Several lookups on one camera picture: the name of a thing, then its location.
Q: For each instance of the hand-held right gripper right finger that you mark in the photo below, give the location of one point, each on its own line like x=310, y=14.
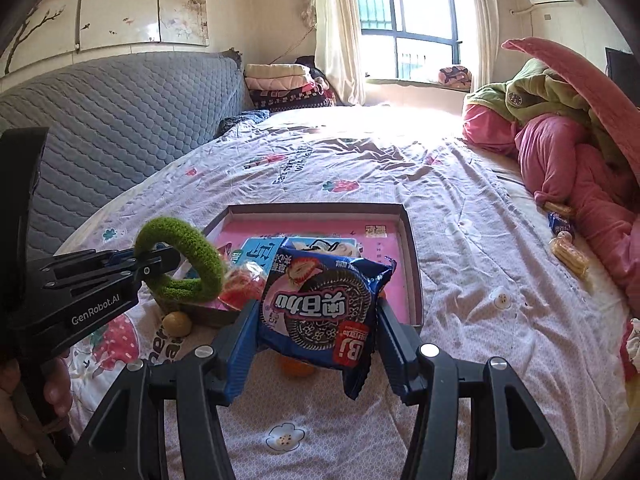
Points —
x=392, y=355

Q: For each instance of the orange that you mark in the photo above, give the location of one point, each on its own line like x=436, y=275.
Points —
x=295, y=367

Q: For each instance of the pink book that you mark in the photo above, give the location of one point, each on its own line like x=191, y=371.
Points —
x=390, y=260

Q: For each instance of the white and red cloth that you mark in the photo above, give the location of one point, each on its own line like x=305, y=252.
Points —
x=632, y=347

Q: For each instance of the dark screen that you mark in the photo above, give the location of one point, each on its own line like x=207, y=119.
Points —
x=622, y=75

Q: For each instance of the cream folded blanket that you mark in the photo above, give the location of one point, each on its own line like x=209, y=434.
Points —
x=275, y=77

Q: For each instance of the red and white snack packet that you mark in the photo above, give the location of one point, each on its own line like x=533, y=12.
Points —
x=240, y=285

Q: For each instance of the dark blue patterned cloth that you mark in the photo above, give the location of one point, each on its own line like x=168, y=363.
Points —
x=245, y=120

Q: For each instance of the grey quilted headboard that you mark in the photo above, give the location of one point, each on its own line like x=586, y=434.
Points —
x=110, y=125

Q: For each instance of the green blanket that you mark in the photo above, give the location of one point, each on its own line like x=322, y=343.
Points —
x=540, y=92

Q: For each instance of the shallow cardboard box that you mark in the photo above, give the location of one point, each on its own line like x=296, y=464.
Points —
x=411, y=270

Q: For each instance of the pink patterned folded blanket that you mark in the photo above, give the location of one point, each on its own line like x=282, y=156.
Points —
x=455, y=76

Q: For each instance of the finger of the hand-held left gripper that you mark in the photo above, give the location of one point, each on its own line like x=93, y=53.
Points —
x=150, y=269
x=120, y=256

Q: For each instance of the window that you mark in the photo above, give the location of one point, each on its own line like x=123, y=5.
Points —
x=415, y=15

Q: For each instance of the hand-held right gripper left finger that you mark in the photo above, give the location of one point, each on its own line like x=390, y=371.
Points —
x=240, y=350

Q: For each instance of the pink quilt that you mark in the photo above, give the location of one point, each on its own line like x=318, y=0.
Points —
x=560, y=160

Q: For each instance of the long yellow snack packet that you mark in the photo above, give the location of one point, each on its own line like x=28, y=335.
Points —
x=570, y=257

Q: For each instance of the dark checkered folded blanket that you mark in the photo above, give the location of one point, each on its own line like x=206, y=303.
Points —
x=290, y=99

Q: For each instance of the person's left hand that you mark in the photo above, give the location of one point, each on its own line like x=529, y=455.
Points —
x=57, y=387

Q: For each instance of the floral wall painting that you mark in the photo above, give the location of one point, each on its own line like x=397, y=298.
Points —
x=125, y=5

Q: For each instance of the floral printed bedsheet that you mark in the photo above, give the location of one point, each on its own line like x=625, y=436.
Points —
x=450, y=360

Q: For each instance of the blue cookie packet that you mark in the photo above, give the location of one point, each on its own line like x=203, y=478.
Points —
x=320, y=320

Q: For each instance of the cream curtain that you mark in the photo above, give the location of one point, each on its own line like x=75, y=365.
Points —
x=340, y=30
x=482, y=25

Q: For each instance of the green scrunchie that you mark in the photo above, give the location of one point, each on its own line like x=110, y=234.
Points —
x=210, y=260

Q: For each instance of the blue snack packet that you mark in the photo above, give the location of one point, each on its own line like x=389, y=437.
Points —
x=560, y=223

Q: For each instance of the yellow ball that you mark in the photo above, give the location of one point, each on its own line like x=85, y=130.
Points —
x=177, y=324

